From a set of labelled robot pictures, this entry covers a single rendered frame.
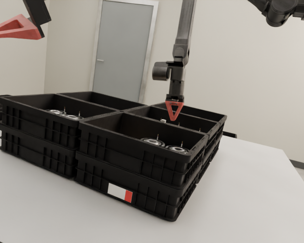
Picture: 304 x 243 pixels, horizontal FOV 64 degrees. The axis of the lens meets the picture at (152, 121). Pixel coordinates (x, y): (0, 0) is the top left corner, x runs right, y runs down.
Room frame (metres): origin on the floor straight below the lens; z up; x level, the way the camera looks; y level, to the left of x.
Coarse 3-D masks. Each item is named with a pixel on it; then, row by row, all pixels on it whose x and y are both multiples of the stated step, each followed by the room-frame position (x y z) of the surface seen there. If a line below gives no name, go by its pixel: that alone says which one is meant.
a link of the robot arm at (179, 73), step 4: (168, 68) 0.96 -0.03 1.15; (172, 68) 0.96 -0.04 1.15; (176, 68) 0.94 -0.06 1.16; (180, 68) 0.94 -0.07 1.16; (184, 68) 0.95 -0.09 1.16; (168, 72) 0.96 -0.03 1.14; (172, 72) 0.95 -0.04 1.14; (176, 72) 0.94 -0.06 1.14; (180, 72) 0.94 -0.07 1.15; (184, 72) 0.95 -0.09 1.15; (168, 76) 0.96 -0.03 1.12; (172, 76) 0.95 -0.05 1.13; (176, 76) 0.94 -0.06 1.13; (180, 76) 0.94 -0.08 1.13; (184, 76) 0.95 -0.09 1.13; (172, 80) 0.96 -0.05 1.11; (176, 80) 0.95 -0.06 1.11; (180, 80) 0.94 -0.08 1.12; (184, 80) 0.95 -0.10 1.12
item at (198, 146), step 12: (84, 120) 0.82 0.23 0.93; (96, 120) 0.87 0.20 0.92; (96, 132) 0.76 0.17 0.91; (108, 132) 0.74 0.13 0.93; (192, 132) 0.93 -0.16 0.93; (132, 144) 0.71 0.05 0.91; (144, 144) 0.69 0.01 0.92; (204, 144) 0.84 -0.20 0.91; (168, 156) 0.66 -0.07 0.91; (180, 156) 0.65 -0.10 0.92; (192, 156) 0.67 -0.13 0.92
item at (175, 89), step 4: (172, 84) 0.94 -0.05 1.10; (176, 84) 0.93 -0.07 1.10; (180, 84) 0.94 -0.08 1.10; (172, 88) 0.94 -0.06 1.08; (176, 88) 0.93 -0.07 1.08; (180, 88) 0.93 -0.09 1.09; (172, 92) 0.93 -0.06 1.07; (176, 92) 0.93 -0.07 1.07; (180, 92) 0.93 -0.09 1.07; (168, 96) 0.91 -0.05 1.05; (176, 96) 0.94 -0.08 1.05; (180, 96) 0.90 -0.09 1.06
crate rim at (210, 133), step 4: (136, 108) 1.18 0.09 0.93; (140, 108) 1.21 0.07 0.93; (156, 108) 1.31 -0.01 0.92; (160, 108) 1.30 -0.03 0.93; (128, 112) 1.07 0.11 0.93; (140, 116) 1.03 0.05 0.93; (188, 116) 1.24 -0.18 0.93; (192, 116) 1.24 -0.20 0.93; (156, 120) 1.01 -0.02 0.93; (204, 120) 1.21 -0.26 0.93; (208, 120) 1.22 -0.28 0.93; (172, 124) 0.98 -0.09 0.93; (216, 124) 1.14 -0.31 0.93; (212, 128) 1.04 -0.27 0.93; (216, 128) 1.08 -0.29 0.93; (200, 132) 0.94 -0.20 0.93; (208, 132) 0.96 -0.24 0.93; (212, 132) 0.98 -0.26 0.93; (208, 136) 0.93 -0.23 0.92
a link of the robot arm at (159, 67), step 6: (180, 48) 0.96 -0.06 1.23; (180, 54) 0.95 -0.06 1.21; (174, 60) 0.95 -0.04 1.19; (180, 60) 0.94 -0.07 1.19; (156, 66) 0.98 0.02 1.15; (162, 66) 0.97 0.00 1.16; (156, 72) 0.96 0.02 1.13; (162, 72) 0.95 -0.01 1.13; (156, 78) 0.97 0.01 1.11; (162, 78) 0.96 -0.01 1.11
